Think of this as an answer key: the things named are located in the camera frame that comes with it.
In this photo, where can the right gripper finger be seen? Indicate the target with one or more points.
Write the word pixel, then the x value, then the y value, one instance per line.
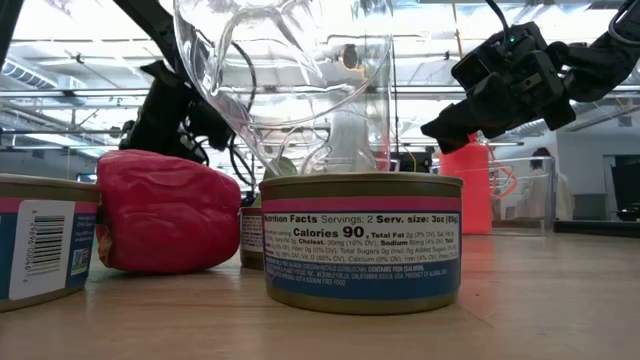
pixel 450 127

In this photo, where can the orange plastic bottle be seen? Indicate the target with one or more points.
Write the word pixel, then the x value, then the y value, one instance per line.
pixel 467 190

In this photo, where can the red bell pepper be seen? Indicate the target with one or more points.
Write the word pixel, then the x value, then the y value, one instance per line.
pixel 165 210

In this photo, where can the dark green pear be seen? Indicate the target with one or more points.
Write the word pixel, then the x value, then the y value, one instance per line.
pixel 285 169

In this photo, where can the clear water bottle white cap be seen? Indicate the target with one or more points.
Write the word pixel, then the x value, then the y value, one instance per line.
pixel 300 75

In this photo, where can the green label tuna can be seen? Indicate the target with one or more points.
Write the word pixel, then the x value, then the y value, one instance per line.
pixel 251 235

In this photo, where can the blue label salmon can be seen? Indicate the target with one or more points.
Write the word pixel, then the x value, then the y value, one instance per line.
pixel 360 250
pixel 45 250

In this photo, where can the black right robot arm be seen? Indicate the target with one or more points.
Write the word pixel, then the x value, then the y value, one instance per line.
pixel 600 65

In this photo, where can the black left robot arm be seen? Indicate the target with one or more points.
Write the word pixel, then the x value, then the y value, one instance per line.
pixel 150 30

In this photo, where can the person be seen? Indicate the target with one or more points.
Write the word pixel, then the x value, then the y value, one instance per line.
pixel 542 185

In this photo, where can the clear plastic bin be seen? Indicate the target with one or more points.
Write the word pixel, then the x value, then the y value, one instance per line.
pixel 525 200

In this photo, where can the black monitor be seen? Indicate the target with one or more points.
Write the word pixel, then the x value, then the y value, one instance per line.
pixel 627 185

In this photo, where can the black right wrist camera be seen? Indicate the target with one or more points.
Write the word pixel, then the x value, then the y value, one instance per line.
pixel 472 70

